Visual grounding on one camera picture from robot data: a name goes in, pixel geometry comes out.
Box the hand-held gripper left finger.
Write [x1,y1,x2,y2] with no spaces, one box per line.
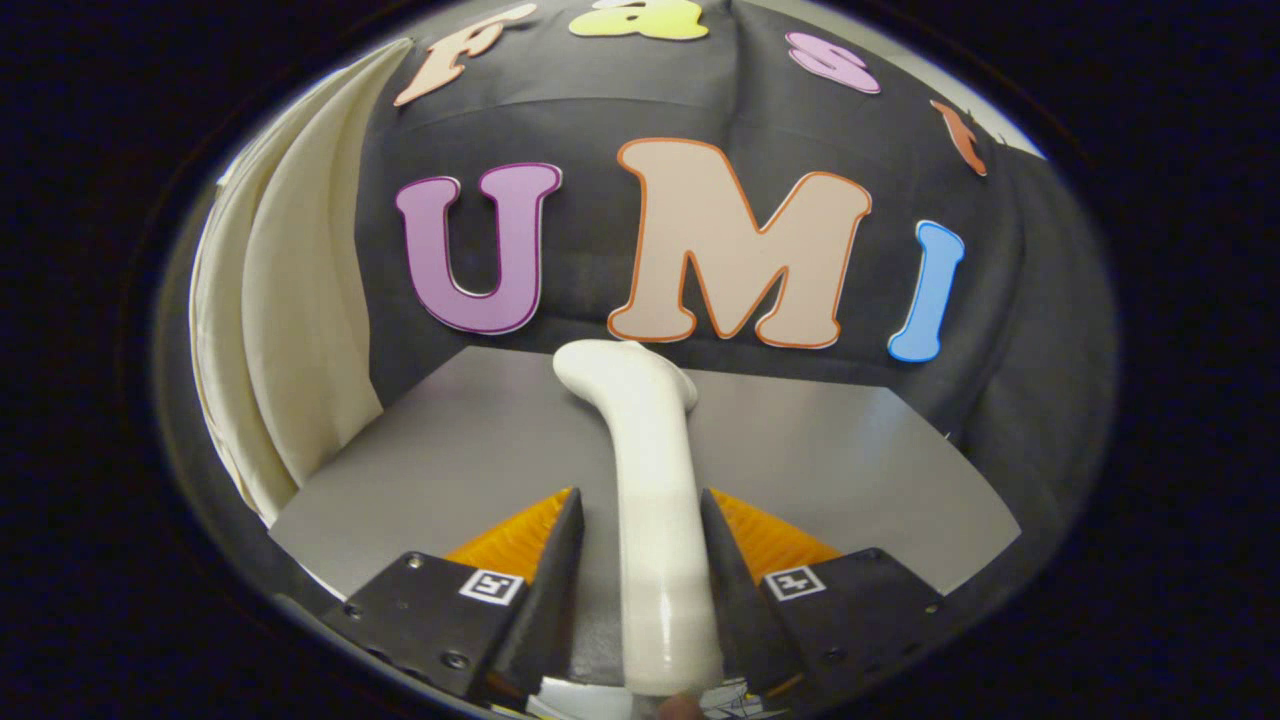
[320,487,586,706]

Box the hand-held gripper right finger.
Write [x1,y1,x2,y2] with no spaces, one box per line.
[700,487,946,701]

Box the cream button-up shirt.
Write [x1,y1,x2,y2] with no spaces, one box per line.
[190,38,416,526]

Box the white garment steamer wand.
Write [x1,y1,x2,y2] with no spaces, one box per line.
[552,338,726,698]

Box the grey-topped white cabinet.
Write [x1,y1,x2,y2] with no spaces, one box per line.
[268,345,1023,691]

